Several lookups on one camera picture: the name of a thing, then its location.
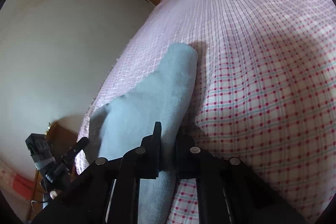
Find light blue pants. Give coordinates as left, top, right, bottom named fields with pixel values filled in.
left=84, top=43, right=198, bottom=223

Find person's hand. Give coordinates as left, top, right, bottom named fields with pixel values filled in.
left=50, top=190, right=59, bottom=200

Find wooden bedside table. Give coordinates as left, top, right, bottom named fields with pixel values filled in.
left=26, top=122, right=77, bottom=221

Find pink checked bed sheet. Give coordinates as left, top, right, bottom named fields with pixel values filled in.
left=79, top=0, right=335, bottom=223

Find black camera box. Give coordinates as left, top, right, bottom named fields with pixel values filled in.
left=25, top=133, right=55, bottom=170

